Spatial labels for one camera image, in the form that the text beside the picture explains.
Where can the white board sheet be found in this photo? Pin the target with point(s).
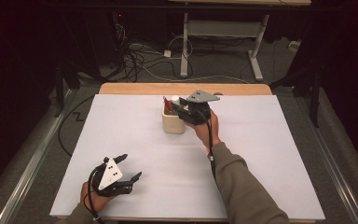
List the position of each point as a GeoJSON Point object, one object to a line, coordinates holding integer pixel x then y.
{"type": "Point", "coordinates": [155, 161]}

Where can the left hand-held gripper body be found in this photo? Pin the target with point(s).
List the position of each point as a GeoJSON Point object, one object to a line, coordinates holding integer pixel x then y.
{"type": "Point", "coordinates": [110, 174]}

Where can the white floor box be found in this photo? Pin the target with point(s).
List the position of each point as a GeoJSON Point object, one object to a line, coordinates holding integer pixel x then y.
{"type": "Point", "coordinates": [294, 46]}

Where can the white power adapter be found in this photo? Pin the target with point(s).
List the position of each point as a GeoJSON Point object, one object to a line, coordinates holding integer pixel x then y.
{"type": "Point", "coordinates": [167, 53]}

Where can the person's right hand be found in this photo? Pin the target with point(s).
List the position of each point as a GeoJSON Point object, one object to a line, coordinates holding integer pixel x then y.
{"type": "Point", "coordinates": [206, 133]}

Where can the aluminium floor rail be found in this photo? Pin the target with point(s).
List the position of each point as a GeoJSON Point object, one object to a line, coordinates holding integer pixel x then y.
{"type": "Point", "coordinates": [28, 168]}
{"type": "Point", "coordinates": [332, 161]}

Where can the person's left hand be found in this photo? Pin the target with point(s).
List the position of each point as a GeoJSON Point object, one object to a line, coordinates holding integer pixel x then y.
{"type": "Point", "coordinates": [96, 200]}

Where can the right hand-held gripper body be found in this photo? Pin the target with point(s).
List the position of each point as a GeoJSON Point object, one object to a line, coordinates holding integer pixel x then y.
{"type": "Point", "coordinates": [199, 109]}

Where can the red ballpoint pen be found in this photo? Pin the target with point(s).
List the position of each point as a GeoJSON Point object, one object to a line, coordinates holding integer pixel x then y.
{"type": "Point", "coordinates": [167, 104]}

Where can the cream square pen cup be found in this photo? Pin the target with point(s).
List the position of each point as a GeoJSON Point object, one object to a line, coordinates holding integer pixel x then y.
{"type": "Point", "coordinates": [172, 124]}

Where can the white metal desk frame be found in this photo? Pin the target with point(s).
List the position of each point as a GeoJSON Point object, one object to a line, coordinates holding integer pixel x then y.
{"type": "Point", "coordinates": [184, 46]}

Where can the wooden table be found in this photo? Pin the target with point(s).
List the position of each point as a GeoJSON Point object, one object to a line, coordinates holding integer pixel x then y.
{"type": "Point", "coordinates": [136, 89]}

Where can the black metal stand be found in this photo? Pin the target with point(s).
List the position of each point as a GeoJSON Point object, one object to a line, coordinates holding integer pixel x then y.
{"type": "Point", "coordinates": [315, 102]}

